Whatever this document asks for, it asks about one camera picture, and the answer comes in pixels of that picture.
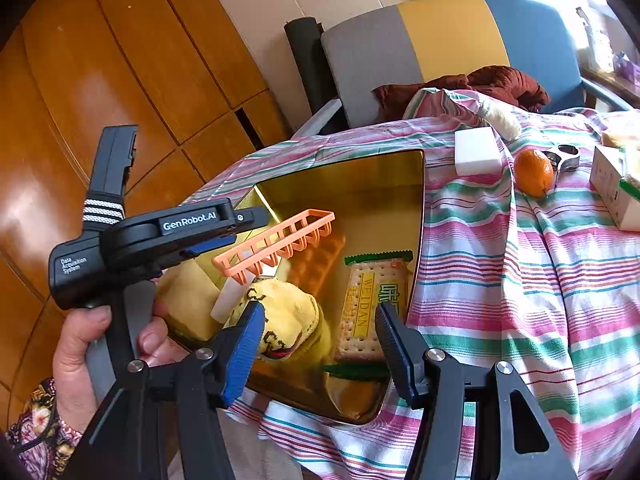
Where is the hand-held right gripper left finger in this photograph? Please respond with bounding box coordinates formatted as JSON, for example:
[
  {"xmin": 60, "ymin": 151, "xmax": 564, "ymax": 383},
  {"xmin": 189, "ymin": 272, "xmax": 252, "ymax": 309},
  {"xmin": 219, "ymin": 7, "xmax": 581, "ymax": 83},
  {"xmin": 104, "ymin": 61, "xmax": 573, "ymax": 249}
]
[{"xmin": 65, "ymin": 300, "xmax": 267, "ymax": 480}]

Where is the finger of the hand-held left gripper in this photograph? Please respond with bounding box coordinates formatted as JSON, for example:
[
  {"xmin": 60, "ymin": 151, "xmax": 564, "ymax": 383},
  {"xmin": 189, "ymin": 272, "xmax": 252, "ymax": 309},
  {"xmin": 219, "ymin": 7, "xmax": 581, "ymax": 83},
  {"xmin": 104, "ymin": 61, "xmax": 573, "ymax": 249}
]
[
  {"xmin": 230, "ymin": 207, "xmax": 271, "ymax": 235},
  {"xmin": 180, "ymin": 236, "xmax": 236, "ymax": 261}
]

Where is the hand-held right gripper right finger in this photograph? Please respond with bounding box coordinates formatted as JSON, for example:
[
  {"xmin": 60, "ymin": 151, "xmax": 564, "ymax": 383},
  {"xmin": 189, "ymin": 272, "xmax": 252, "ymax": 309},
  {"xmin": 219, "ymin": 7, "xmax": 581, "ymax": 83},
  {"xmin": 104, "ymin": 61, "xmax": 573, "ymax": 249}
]
[{"xmin": 374, "ymin": 301, "xmax": 578, "ymax": 480}]

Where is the orange plastic soap dish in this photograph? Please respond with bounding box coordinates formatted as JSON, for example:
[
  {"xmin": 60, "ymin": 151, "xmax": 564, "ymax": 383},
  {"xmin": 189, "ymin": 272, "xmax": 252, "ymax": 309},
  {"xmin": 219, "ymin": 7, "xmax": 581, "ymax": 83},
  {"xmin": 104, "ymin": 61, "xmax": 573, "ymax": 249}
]
[{"xmin": 211, "ymin": 208, "xmax": 336, "ymax": 286}]

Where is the thick yellow sponge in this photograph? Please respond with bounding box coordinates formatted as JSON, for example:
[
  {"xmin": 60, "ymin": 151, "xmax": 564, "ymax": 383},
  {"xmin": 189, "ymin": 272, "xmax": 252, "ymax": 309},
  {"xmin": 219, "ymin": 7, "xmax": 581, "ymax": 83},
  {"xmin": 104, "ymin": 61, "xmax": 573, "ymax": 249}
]
[{"xmin": 160, "ymin": 260, "xmax": 223, "ymax": 341}]

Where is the yellow plush toy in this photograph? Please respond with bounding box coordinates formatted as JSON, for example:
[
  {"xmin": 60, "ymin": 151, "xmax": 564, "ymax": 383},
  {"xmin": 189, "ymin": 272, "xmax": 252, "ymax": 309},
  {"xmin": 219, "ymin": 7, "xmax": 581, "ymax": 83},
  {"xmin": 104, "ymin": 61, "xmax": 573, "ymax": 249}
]
[{"xmin": 227, "ymin": 280, "xmax": 333, "ymax": 361}]

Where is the gold metal tin container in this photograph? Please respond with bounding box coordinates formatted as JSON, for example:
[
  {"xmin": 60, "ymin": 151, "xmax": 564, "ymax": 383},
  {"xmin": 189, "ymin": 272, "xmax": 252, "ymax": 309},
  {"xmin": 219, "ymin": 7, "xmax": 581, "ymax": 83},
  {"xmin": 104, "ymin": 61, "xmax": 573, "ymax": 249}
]
[{"xmin": 165, "ymin": 149, "xmax": 426, "ymax": 426}]

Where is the orange fruit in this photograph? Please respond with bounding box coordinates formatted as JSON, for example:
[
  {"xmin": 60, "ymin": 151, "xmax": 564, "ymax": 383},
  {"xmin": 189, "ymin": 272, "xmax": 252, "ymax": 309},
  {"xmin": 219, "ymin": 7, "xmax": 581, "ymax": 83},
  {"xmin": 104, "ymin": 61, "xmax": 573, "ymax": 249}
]
[{"xmin": 514, "ymin": 148, "xmax": 556, "ymax": 198}]

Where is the metal spring clamp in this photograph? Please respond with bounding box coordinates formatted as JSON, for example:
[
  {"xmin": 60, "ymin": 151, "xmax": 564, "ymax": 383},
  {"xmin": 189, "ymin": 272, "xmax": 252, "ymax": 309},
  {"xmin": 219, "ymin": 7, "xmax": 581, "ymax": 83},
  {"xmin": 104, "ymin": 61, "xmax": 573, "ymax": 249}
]
[{"xmin": 542, "ymin": 144, "xmax": 581, "ymax": 173}]

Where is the person's left forearm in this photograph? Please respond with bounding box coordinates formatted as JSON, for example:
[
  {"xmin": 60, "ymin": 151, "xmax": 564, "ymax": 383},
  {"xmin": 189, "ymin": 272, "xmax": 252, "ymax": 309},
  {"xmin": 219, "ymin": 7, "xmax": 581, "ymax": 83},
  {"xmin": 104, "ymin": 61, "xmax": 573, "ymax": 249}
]
[{"xmin": 5, "ymin": 377, "xmax": 83, "ymax": 468}]

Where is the person's left hand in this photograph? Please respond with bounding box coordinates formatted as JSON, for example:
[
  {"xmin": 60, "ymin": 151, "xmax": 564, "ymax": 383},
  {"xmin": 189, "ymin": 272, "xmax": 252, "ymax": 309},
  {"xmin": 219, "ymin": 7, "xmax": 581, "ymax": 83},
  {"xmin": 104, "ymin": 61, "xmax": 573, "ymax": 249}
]
[{"xmin": 52, "ymin": 297, "xmax": 172, "ymax": 433}]

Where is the striped bed sheet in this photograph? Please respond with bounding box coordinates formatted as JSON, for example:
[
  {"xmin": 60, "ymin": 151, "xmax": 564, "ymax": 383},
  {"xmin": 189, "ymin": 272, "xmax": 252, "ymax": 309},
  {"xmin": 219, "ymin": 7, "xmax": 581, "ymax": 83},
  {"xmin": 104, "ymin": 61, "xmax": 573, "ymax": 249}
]
[{"xmin": 182, "ymin": 87, "xmax": 640, "ymax": 480}]

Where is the black rolled mat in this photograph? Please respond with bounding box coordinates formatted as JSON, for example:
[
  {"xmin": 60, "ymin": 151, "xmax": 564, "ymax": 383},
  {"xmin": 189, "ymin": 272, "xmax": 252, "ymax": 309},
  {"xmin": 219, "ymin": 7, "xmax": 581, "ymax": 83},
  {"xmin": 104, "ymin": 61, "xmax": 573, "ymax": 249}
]
[{"xmin": 284, "ymin": 17, "xmax": 326, "ymax": 116}]

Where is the wooden wardrobe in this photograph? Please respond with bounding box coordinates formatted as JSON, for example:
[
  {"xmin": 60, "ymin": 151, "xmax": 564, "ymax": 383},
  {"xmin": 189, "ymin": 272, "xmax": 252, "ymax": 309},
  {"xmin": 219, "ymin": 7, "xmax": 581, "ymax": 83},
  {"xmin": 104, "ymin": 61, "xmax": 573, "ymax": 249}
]
[{"xmin": 0, "ymin": 0, "xmax": 296, "ymax": 411}]

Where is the grey yellow blue armchair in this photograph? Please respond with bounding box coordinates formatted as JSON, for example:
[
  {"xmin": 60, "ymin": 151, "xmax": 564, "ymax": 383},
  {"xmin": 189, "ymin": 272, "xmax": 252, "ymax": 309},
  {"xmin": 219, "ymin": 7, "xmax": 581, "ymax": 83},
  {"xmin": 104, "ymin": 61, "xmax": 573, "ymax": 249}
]
[{"xmin": 290, "ymin": 0, "xmax": 636, "ymax": 138}]

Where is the white foam sponge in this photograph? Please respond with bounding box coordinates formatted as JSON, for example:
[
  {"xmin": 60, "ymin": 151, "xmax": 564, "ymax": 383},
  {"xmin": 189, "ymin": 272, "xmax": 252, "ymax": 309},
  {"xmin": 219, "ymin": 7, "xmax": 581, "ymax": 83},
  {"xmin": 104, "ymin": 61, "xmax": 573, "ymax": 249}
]
[{"xmin": 454, "ymin": 126, "xmax": 506, "ymax": 177}]

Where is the white cardboard box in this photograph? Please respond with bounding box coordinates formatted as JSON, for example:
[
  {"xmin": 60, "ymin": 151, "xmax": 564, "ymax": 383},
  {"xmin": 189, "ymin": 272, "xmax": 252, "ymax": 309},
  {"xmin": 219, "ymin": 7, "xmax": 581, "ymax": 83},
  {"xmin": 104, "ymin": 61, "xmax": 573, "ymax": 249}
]
[{"xmin": 589, "ymin": 145, "xmax": 640, "ymax": 233}]

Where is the dark red cloth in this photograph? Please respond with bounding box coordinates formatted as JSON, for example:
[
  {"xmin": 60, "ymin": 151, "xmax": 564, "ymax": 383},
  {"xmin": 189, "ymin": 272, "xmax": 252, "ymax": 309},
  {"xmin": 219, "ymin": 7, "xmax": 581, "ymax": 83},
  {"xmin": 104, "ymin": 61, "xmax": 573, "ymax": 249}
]
[{"xmin": 372, "ymin": 65, "xmax": 551, "ymax": 123}]

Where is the wooden window desk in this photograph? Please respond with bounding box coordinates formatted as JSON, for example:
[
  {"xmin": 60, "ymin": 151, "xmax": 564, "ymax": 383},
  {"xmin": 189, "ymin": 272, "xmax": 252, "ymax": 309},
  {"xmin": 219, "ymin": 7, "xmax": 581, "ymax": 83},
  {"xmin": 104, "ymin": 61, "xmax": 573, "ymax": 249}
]
[{"xmin": 582, "ymin": 67, "xmax": 640, "ymax": 111}]

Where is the purple box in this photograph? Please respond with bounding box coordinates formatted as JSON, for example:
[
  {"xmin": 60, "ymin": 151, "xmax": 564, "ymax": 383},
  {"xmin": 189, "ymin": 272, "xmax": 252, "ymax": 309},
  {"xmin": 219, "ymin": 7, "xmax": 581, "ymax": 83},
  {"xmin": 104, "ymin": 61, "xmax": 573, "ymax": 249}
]
[{"xmin": 612, "ymin": 52, "xmax": 640, "ymax": 83}]

